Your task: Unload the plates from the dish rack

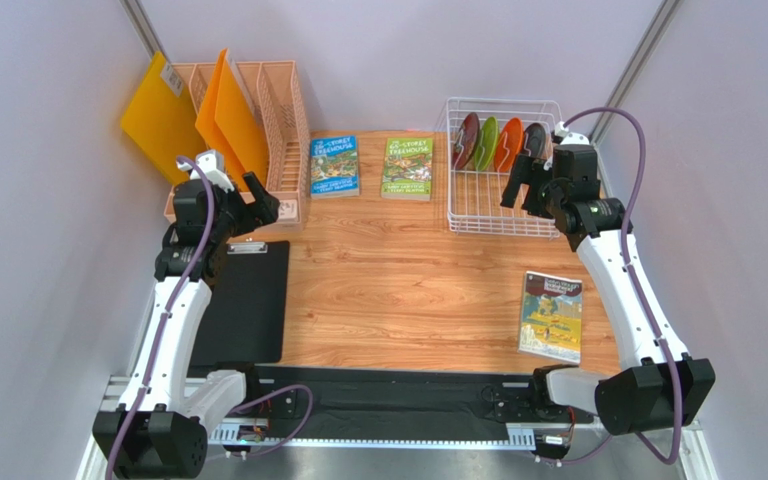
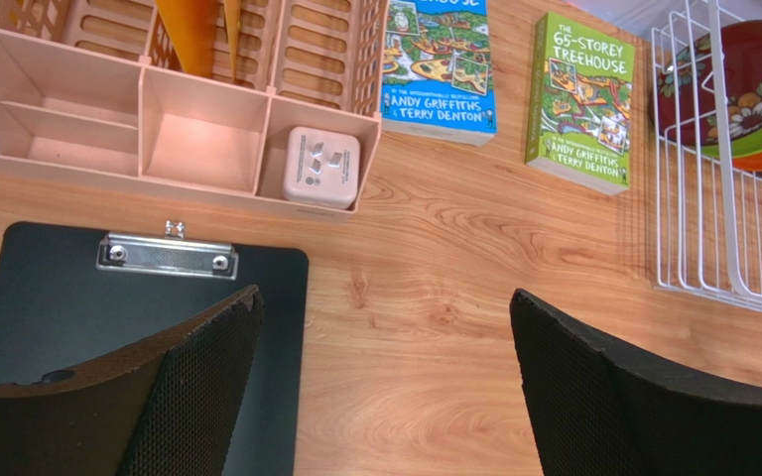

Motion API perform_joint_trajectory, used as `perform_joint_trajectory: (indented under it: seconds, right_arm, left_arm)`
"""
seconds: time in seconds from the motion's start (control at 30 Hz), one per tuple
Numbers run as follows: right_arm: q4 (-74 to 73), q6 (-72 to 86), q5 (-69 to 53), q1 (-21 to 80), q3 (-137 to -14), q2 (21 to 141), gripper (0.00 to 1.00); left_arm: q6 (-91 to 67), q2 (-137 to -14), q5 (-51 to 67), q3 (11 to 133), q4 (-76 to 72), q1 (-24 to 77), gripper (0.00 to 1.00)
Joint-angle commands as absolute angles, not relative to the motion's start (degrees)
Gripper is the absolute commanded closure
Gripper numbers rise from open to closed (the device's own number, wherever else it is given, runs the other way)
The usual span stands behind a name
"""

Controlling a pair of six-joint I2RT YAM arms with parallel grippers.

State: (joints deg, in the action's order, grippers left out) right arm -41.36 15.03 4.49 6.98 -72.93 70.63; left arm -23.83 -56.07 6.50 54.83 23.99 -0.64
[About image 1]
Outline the green plate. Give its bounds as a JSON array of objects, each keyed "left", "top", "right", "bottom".
[{"left": 473, "top": 116, "right": 499, "bottom": 172}]

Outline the red floral plate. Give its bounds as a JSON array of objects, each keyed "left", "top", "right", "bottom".
[{"left": 451, "top": 112, "right": 481, "bottom": 170}]

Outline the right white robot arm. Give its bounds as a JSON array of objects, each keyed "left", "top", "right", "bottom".
[{"left": 501, "top": 145, "right": 716, "bottom": 436}]

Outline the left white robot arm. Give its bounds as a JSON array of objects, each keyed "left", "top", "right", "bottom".
[{"left": 92, "top": 173, "right": 280, "bottom": 479}]

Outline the dark brown plate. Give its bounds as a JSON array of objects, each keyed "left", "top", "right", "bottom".
[{"left": 521, "top": 122, "right": 547, "bottom": 160}]

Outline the orange plate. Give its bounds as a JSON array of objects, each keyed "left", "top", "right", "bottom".
[{"left": 493, "top": 118, "right": 524, "bottom": 173}]

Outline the blue treehouse book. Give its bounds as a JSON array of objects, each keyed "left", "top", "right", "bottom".
[{"left": 310, "top": 135, "right": 360, "bottom": 199}]

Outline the yellow folder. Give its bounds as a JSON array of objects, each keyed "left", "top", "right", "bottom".
[{"left": 120, "top": 52, "right": 206, "bottom": 185}]

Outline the orange folder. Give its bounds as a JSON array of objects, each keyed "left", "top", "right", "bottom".
[{"left": 195, "top": 48, "right": 269, "bottom": 191}]

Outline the green treehouse book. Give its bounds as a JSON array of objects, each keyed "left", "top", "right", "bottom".
[{"left": 380, "top": 137, "right": 434, "bottom": 201}]

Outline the black clipboard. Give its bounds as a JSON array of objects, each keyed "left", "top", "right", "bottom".
[{"left": 188, "top": 241, "right": 290, "bottom": 377}]

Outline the yellow illustrated book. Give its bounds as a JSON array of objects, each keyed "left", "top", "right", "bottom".
[{"left": 518, "top": 271, "right": 584, "bottom": 365}]

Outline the black base mat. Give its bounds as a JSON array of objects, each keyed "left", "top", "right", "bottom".
[{"left": 239, "top": 365, "right": 594, "bottom": 441}]

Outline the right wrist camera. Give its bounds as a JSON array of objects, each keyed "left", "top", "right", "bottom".
[{"left": 552, "top": 121, "right": 591, "bottom": 145}]

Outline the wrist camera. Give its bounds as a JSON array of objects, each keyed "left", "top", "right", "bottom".
[
  {"left": 190, "top": 149, "right": 236, "bottom": 192},
  {"left": 552, "top": 121, "right": 591, "bottom": 145}
]

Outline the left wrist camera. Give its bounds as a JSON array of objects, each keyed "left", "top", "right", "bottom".
[{"left": 190, "top": 149, "right": 236, "bottom": 192}]

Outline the white wire dish rack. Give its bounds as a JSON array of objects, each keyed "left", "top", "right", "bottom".
[{"left": 439, "top": 97, "right": 563, "bottom": 239}]

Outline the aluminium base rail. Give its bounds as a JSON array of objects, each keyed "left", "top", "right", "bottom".
[{"left": 77, "top": 375, "right": 718, "bottom": 480}]

